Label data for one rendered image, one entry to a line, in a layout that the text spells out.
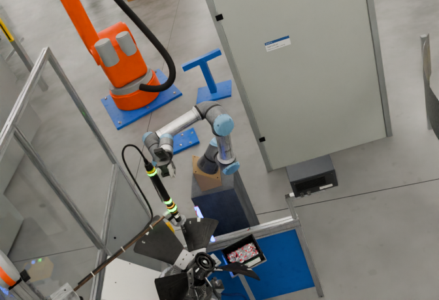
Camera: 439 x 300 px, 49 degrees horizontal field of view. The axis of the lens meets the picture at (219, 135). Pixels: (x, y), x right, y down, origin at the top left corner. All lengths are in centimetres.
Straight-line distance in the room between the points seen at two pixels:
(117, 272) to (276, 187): 224
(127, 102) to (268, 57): 281
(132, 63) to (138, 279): 393
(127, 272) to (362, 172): 249
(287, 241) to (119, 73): 366
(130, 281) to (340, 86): 251
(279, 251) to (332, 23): 182
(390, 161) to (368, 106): 52
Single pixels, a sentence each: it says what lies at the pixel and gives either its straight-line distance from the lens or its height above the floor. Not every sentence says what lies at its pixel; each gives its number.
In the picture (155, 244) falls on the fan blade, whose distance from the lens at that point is 253.
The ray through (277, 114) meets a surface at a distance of 428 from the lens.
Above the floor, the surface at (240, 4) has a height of 169.
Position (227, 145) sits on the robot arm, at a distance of 285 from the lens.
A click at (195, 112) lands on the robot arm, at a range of 276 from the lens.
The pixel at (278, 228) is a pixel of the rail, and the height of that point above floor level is 82.
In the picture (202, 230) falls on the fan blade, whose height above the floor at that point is 119.
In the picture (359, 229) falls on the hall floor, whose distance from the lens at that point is 402.
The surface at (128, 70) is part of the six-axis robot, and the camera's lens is 619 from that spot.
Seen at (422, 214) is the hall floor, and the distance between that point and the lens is 408.
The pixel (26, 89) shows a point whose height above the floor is 205.
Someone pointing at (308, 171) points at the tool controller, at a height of 124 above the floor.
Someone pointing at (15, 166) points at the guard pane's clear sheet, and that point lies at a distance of 265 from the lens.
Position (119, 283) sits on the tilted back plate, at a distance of 259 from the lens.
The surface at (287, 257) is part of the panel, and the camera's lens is 332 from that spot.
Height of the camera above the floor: 312
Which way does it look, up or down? 36 degrees down
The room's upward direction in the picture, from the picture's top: 23 degrees counter-clockwise
